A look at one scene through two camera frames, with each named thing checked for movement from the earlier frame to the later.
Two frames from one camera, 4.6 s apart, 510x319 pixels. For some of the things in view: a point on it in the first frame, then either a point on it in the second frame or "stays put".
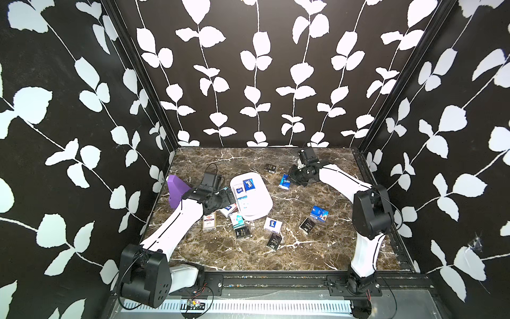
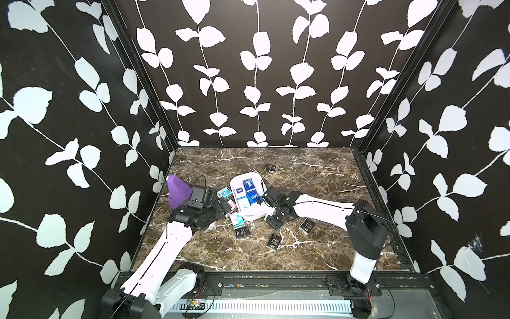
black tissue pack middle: [242, 232] stays put
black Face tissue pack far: [271, 169] stays put
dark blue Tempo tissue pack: [285, 182] -> [252, 197]
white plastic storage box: [252, 195] stays put
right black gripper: [292, 177] -> [268, 219]
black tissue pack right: [307, 226] stays put
